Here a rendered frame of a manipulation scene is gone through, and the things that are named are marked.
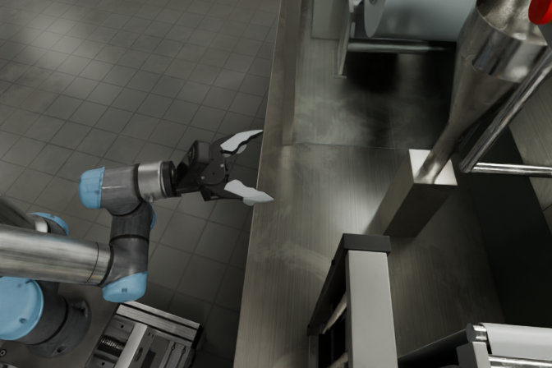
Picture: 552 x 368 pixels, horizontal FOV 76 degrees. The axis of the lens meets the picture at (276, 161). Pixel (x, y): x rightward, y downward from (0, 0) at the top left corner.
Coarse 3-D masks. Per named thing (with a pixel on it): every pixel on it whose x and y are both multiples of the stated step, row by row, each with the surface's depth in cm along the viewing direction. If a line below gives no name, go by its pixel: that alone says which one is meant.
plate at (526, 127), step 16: (544, 96) 75; (528, 112) 79; (544, 112) 74; (512, 128) 85; (528, 128) 79; (544, 128) 74; (528, 144) 79; (544, 144) 74; (528, 160) 78; (544, 160) 73; (544, 192) 73; (544, 208) 72
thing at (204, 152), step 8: (200, 144) 60; (208, 144) 61; (192, 152) 60; (200, 152) 59; (208, 152) 60; (184, 160) 65; (192, 160) 60; (200, 160) 59; (208, 160) 60; (184, 168) 64; (192, 168) 60; (200, 168) 61; (184, 176) 63; (192, 176) 63; (184, 184) 66
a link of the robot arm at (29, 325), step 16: (0, 288) 73; (16, 288) 73; (32, 288) 73; (48, 288) 78; (0, 304) 72; (16, 304) 72; (32, 304) 72; (48, 304) 77; (64, 304) 83; (0, 320) 70; (16, 320) 70; (32, 320) 72; (48, 320) 77; (0, 336) 71; (16, 336) 72; (32, 336) 75; (48, 336) 79
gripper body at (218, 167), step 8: (216, 152) 68; (216, 160) 67; (224, 160) 68; (168, 168) 66; (176, 168) 68; (208, 168) 66; (216, 168) 66; (224, 168) 67; (168, 176) 65; (176, 176) 68; (200, 176) 66; (208, 176) 66; (216, 176) 66; (224, 176) 66; (168, 184) 65; (176, 184) 68; (192, 184) 68; (200, 184) 66; (208, 184) 65; (216, 184) 65; (168, 192) 66; (176, 192) 69; (184, 192) 71; (200, 192) 68; (208, 192) 68; (208, 200) 72
